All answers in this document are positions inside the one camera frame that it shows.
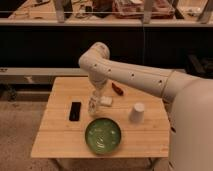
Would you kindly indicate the black smartphone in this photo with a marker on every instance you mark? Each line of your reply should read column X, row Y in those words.
column 75, row 111

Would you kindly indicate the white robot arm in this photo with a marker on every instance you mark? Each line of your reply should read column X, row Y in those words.
column 190, row 100

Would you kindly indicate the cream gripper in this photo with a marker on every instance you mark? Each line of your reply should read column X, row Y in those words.
column 97, row 93

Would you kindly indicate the wooden table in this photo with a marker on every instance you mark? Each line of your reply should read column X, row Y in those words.
column 58, row 137

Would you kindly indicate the long shelf with clutter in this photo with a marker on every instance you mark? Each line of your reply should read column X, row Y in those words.
column 112, row 13

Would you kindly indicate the red chili pepper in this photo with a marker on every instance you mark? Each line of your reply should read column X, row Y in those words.
column 118, row 90

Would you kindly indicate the white paper cup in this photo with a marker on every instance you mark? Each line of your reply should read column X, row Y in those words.
column 137, row 112

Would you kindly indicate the green bowl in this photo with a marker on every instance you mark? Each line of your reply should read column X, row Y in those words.
column 103, row 136

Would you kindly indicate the white sponge block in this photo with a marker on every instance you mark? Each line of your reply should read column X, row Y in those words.
column 106, row 101

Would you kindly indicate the black box on right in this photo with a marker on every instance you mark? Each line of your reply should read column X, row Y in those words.
column 201, row 67

